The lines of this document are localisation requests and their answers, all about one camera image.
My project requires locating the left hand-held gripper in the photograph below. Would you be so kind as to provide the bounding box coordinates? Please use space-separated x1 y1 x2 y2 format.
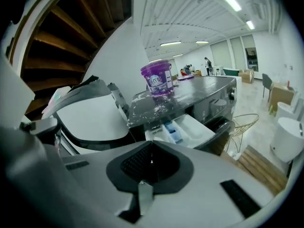
19 116 59 137

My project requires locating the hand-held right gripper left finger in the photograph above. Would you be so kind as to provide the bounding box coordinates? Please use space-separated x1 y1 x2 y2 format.
44 140 152 228

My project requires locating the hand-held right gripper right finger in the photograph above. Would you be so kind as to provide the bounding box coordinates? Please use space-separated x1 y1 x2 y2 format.
142 140 271 228

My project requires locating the white detergent drawer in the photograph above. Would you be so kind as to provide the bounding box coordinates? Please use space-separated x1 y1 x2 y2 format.
144 114 216 149

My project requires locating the purple plastic tub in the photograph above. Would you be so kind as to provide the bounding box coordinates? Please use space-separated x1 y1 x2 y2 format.
140 60 175 97

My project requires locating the white grey top-load washing machine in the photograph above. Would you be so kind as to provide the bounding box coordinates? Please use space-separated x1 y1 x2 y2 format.
41 79 133 155

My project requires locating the wooden slat platform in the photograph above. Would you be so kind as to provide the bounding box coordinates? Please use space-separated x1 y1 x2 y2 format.
228 145 289 197

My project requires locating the brown wooden staircase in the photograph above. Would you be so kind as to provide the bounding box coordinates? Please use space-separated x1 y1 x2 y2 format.
7 0 133 121

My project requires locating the round white toilet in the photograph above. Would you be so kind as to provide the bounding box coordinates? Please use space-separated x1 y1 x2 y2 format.
269 116 304 163

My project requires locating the black front-load washing machine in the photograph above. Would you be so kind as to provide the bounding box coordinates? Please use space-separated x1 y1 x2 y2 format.
128 76 243 156

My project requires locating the white toilet with lid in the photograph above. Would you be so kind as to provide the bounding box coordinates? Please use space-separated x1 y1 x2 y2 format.
276 101 300 121

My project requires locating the white cabinet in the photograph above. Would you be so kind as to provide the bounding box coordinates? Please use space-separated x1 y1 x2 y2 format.
212 65 224 77

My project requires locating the green bathtub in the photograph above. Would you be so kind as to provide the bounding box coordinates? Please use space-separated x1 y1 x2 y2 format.
222 66 239 77

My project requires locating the printed cardboard box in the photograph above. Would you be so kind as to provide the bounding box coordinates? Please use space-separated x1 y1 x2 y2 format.
238 69 255 84

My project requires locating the plain cardboard box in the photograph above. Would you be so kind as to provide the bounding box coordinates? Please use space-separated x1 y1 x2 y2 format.
268 82 296 111

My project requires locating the dark chair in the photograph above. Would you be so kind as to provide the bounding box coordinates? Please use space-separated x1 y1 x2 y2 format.
262 73 274 102

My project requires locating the gold wire chair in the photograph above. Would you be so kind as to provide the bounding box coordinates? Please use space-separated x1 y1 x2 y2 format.
224 113 259 156

